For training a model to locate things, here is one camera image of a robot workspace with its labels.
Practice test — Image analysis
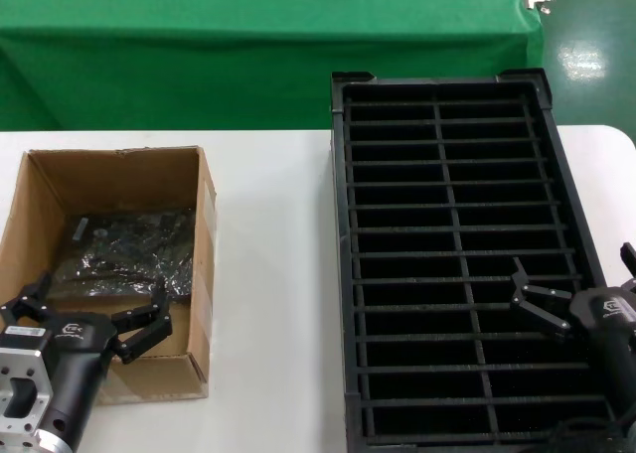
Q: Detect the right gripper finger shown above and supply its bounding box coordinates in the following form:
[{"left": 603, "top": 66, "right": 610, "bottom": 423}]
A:
[
  {"left": 510, "top": 255, "right": 573, "bottom": 344},
  {"left": 620, "top": 241, "right": 636, "bottom": 291}
]

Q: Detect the green cloth covered table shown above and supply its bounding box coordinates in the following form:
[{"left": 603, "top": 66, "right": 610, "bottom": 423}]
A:
[{"left": 0, "top": 0, "right": 546, "bottom": 131}]

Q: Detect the large brown cardboard box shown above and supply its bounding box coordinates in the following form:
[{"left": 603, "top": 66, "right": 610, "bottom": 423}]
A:
[{"left": 0, "top": 144, "right": 220, "bottom": 407}]

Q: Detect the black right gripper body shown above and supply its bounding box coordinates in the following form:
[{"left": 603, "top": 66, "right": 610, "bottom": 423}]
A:
[{"left": 567, "top": 285, "right": 636, "bottom": 424}]

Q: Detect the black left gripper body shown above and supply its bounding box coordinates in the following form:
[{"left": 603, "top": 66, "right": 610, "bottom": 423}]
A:
[{"left": 38, "top": 311, "right": 120, "bottom": 450}]

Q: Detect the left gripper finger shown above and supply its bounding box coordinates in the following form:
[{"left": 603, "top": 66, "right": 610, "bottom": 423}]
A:
[
  {"left": 0, "top": 270, "right": 55, "bottom": 336},
  {"left": 111, "top": 285, "right": 174, "bottom": 366}
]

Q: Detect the black slotted container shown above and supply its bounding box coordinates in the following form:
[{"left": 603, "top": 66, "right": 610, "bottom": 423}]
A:
[{"left": 330, "top": 68, "right": 630, "bottom": 449}]

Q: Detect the left wrist black labelled box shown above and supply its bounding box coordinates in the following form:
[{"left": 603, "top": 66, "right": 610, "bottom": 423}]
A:
[{"left": 0, "top": 324, "right": 52, "bottom": 351}]

